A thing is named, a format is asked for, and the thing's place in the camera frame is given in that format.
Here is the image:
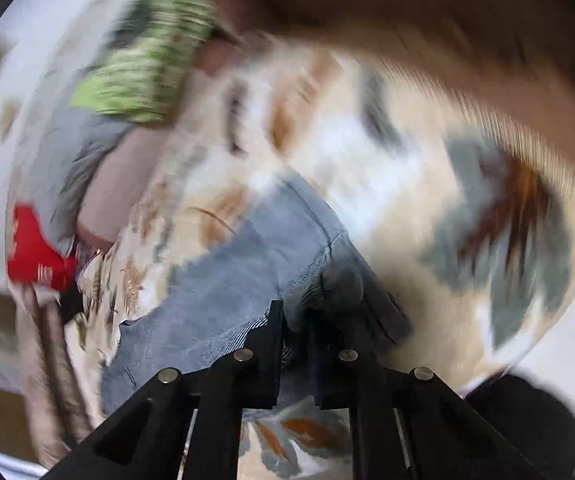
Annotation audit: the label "green patterned cloth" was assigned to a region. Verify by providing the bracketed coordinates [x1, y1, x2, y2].
[70, 0, 218, 126]

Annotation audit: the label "cream leaf print blanket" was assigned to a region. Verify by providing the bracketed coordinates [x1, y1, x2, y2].
[75, 42, 575, 478]

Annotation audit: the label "dark cloth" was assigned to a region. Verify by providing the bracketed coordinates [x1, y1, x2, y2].
[462, 372, 575, 480]

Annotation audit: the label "blue denim pants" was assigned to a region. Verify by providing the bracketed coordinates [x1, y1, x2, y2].
[100, 170, 413, 421]

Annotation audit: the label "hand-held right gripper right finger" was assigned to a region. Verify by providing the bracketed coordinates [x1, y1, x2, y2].
[306, 309, 548, 480]

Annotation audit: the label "grey quilted pillow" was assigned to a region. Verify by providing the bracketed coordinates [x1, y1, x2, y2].
[22, 107, 133, 246]

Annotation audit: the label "striped rolled fabric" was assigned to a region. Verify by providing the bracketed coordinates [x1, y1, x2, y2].
[18, 287, 68, 466]

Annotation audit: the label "red paper bag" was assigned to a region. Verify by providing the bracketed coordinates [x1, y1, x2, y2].
[6, 204, 79, 291]

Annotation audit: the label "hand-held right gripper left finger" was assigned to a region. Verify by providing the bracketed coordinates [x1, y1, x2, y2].
[42, 300, 284, 480]

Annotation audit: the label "striped brown wallpaper roll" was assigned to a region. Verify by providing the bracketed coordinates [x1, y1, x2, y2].
[42, 300, 93, 446]

